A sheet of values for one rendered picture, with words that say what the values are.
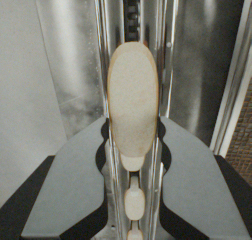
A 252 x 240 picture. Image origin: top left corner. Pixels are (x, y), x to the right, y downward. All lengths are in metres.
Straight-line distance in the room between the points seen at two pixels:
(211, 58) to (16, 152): 0.35
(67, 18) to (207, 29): 0.16
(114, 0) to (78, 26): 0.04
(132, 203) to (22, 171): 0.22
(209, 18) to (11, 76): 0.27
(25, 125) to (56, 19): 0.18
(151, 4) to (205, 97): 0.14
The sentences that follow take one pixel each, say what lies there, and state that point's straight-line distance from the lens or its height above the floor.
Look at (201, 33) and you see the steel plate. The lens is 0.24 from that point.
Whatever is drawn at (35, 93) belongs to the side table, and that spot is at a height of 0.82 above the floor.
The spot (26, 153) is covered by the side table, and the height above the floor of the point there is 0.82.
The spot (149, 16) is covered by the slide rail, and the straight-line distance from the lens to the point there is 0.19.
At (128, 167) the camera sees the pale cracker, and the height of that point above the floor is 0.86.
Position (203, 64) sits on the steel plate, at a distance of 0.24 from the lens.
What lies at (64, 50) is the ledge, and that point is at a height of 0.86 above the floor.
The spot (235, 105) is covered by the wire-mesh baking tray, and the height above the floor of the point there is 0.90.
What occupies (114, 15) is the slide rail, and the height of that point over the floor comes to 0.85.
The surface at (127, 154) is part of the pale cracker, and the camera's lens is 0.16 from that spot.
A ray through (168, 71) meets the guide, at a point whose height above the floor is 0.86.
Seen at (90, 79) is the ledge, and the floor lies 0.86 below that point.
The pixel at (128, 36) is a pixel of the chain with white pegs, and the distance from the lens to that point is 0.20.
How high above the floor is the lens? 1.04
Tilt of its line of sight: 61 degrees down
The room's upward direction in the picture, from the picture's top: 176 degrees counter-clockwise
